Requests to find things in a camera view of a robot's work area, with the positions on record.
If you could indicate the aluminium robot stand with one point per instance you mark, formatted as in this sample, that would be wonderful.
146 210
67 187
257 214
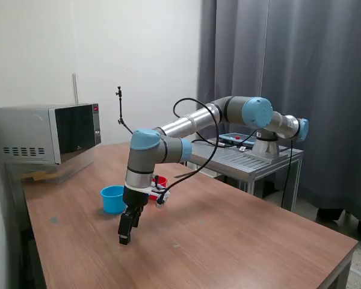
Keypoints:
258 164

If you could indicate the silver microwave oven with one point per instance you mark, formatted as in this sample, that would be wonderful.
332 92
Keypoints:
27 129

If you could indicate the black tape strip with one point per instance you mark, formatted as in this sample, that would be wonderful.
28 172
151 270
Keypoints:
182 175

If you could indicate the blue grey teach pendant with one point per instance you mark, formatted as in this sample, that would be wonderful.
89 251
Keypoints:
231 138

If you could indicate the silver blue UR5e robot arm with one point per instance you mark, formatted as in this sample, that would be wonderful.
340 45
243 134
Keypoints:
192 120

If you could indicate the red plastic cup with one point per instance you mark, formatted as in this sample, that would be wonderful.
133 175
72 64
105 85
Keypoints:
162 181

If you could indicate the blue plastic cup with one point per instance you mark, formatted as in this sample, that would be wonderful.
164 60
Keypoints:
111 203

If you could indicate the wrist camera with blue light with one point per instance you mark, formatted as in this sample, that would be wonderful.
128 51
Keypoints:
162 198

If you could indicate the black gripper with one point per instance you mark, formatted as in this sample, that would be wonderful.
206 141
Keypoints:
133 198

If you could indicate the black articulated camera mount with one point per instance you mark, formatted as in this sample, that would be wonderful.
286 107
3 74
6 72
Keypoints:
120 105

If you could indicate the grey curtain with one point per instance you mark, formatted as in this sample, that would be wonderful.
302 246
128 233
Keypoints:
334 60

